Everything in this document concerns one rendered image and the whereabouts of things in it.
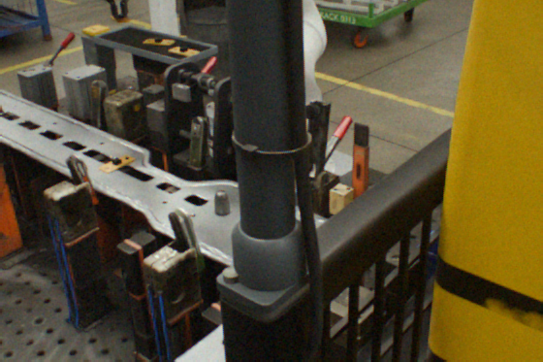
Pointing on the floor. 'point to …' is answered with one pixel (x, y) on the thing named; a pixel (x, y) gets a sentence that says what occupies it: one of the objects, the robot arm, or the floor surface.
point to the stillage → (17, 22)
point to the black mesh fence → (399, 184)
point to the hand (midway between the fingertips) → (119, 10)
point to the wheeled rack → (368, 2)
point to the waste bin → (206, 18)
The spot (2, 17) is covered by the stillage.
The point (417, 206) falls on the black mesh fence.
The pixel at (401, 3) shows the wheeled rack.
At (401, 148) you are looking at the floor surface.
